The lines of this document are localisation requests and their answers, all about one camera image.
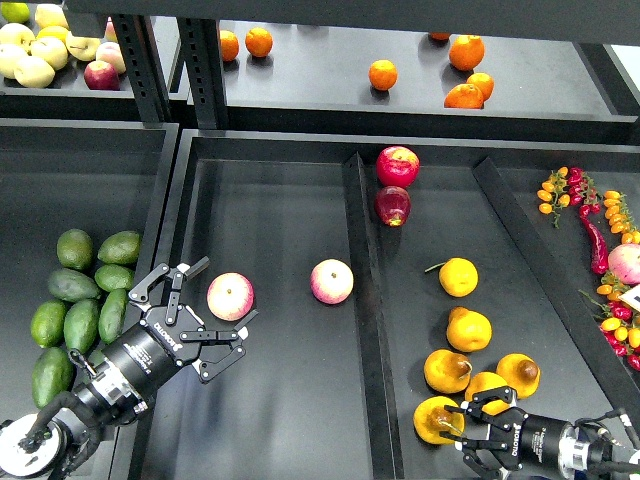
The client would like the pink apple centre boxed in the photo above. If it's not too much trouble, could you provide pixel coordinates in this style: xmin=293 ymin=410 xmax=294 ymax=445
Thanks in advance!
xmin=310 ymin=259 xmax=354 ymax=305

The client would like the green avocado top right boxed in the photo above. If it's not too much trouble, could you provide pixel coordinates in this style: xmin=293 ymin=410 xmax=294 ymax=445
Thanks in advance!
xmin=97 ymin=230 xmax=141 ymax=265

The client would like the orange shelf right small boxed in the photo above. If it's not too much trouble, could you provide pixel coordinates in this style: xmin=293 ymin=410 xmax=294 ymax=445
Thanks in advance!
xmin=466 ymin=72 xmax=495 ymax=100

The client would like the green avocado small centre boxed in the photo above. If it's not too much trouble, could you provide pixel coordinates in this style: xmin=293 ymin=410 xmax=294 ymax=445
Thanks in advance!
xmin=94 ymin=264 xmax=134 ymax=292

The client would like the yellow pear lower left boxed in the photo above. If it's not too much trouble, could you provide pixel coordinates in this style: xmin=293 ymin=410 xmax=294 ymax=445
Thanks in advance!
xmin=423 ymin=349 xmax=472 ymax=394

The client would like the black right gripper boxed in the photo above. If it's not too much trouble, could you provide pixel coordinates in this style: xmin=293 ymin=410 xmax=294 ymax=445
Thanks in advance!
xmin=439 ymin=386 xmax=600 ymax=480

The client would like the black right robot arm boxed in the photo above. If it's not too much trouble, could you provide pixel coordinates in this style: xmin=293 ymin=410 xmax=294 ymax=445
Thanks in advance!
xmin=439 ymin=386 xmax=639 ymax=479

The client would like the orange on shelf left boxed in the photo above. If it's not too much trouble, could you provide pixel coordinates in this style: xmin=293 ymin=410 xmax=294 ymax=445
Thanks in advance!
xmin=219 ymin=30 xmax=240 ymax=62

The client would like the dark red apple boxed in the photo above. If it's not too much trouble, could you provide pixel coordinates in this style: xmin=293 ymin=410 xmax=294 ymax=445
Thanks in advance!
xmin=374 ymin=186 xmax=411 ymax=227

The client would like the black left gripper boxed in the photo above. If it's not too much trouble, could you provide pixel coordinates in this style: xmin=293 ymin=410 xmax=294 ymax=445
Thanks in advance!
xmin=94 ymin=256 xmax=259 ymax=415

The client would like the red chili pepper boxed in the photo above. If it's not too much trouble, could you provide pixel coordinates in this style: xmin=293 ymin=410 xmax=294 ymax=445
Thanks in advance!
xmin=579 ymin=205 xmax=609 ymax=275

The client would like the green avocado bottom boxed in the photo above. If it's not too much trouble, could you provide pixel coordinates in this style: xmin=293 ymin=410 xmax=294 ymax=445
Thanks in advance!
xmin=31 ymin=347 xmax=74 ymax=409

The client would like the bright red apple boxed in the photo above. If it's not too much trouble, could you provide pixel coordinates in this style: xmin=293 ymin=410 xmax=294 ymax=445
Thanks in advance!
xmin=376 ymin=146 xmax=420 ymax=188

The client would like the orange cherry tomato bunch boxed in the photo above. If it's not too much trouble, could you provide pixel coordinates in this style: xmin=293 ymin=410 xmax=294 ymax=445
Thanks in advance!
xmin=536 ymin=166 xmax=571 ymax=228

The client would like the black upper shelf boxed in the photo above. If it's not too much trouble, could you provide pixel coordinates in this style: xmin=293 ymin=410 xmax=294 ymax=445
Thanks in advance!
xmin=223 ymin=23 xmax=639 ymax=145

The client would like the yellow pear bottom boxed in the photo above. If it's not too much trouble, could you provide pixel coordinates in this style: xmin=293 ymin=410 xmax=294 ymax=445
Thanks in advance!
xmin=464 ymin=371 xmax=510 ymax=415

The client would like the pink apple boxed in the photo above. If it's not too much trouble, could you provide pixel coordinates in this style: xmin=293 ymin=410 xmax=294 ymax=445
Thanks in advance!
xmin=206 ymin=272 xmax=254 ymax=321
xmin=310 ymin=259 xmax=354 ymax=305

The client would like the yellow pear middle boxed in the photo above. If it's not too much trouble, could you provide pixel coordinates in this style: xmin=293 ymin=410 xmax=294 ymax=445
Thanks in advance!
xmin=446 ymin=306 xmax=493 ymax=353

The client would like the bright green avocado left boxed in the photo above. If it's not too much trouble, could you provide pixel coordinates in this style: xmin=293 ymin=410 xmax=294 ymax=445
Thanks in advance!
xmin=30 ymin=299 xmax=67 ymax=348

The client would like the pink apple left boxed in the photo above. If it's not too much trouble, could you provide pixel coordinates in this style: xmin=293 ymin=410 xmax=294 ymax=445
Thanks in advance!
xmin=206 ymin=272 xmax=254 ymax=321

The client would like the dark avocado middle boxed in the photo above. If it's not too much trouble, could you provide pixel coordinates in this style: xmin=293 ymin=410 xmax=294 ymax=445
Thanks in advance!
xmin=47 ymin=268 xmax=102 ymax=303

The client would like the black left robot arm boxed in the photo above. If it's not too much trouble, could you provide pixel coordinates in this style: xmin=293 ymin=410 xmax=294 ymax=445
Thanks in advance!
xmin=1 ymin=258 xmax=258 ymax=479

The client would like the pale yellow apple front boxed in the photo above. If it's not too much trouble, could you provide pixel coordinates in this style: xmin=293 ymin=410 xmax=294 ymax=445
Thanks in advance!
xmin=14 ymin=56 xmax=55 ymax=88

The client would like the black left tray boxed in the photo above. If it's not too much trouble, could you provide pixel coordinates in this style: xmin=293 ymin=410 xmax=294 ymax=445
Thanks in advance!
xmin=0 ymin=117 xmax=180 ymax=480

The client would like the green avocado top left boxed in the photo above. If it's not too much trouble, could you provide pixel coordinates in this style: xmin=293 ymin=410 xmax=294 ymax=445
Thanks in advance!
xmin=56 ymin=229 xmax=93 ymax=271

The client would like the green lime on shelf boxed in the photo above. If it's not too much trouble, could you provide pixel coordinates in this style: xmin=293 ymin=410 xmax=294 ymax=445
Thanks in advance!
xmin=1 ymin=1 xmax=31 ymax=24

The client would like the pink peach right edge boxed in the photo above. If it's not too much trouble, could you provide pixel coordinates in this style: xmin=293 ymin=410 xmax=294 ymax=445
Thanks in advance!
xmin=608 ymin=243 xmax=639 ymax=286

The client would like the large orange on shelf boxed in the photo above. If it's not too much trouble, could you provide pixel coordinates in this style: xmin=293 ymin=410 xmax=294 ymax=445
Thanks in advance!
xmin=449 ymin=35 xmax=485 ymax=71

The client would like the red apple on shelf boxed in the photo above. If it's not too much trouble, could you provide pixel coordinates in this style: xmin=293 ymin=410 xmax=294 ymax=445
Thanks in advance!
xmin=84 ymin=60 xmax=120 ymax=91

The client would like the black middle divided tray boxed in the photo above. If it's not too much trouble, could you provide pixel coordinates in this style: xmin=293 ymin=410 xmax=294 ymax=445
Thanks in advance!
xmin=129 ymin=132 xmax=639 ymax=479

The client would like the orange on shelf centre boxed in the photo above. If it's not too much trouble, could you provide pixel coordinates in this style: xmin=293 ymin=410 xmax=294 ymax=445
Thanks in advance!
xmin=368 ymin=59 xmax=398 ymax=91

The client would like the orange shelf front right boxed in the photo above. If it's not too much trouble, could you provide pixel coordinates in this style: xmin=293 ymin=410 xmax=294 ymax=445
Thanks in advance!
xmin=444 ymin=83 xmax=484 ymax=109

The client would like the black shelf upright post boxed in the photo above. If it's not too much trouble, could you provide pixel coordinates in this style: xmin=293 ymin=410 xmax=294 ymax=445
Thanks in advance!
xmin=177 ymin=17 xmax=229 ymax=130

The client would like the yellow pear with stem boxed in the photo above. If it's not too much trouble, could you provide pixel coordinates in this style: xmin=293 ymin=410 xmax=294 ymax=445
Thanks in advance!
xmin=413 ymin=396 xmax=465 ymax=445

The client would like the yellow pear top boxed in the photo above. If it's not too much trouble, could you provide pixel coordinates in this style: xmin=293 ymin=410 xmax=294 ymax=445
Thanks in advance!
xmin=424 ymin=257 xmax=479 ymax=298

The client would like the dark green avocado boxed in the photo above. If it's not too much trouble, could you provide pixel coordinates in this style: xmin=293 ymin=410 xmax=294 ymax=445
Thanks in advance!
xmin=98 ymin=289 xmax=129 ymax=344

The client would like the yellow pear lower right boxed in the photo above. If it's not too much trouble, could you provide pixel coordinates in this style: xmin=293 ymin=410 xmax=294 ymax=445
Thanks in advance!
xmin=496 ymin=353 xmax=541 ymax=399

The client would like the green avocado centre low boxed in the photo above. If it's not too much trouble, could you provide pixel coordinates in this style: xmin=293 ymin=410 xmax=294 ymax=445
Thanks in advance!
xmin=63 ymin=299 xmax=99 ymax=354

